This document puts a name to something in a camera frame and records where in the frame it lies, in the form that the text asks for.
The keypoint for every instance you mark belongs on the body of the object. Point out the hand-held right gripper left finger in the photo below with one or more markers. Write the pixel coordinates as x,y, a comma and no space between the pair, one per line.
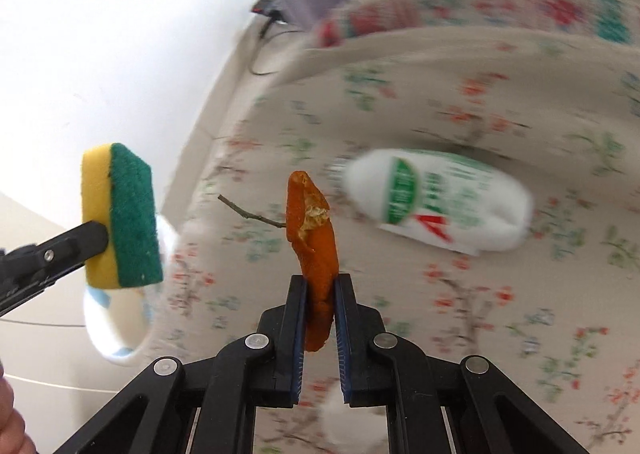
296,334

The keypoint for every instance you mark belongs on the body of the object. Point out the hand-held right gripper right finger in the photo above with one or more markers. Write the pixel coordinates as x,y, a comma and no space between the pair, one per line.
344,334

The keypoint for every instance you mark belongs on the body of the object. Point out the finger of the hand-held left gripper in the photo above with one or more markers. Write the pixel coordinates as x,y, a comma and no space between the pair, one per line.
65,249

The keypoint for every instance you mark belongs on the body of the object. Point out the yellow green sponge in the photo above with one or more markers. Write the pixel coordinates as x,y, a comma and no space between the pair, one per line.
130,214

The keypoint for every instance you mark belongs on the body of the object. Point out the orange peel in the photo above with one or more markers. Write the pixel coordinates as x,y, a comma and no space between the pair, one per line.
310,244

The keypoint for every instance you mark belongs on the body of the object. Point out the white patterned trash bin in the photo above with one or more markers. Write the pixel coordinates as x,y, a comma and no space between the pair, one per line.
120,334

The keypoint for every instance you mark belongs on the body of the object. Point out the person's left hand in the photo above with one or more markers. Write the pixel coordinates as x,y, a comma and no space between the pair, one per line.
12,419

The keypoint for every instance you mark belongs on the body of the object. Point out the floral beige blanket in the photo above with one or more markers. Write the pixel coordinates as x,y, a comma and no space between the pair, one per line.
450,324

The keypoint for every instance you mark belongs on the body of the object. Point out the thin brown twig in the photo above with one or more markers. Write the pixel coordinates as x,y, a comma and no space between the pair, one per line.
250,214

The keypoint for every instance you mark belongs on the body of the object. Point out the white foil-capped yogurt bottle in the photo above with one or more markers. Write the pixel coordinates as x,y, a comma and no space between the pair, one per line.
450,199

